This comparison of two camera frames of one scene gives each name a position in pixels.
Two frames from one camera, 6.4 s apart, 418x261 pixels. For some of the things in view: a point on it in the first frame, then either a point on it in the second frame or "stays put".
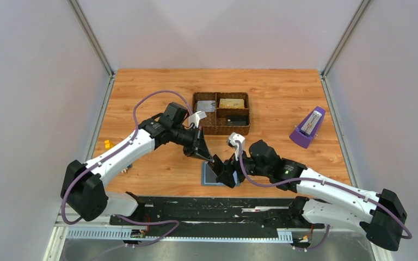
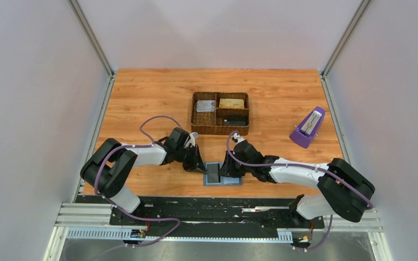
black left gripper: (201, 147) -> (196, 160)
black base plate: (201, 216) stays put
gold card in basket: (233, 103) stays put
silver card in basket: (206, 106) stays put
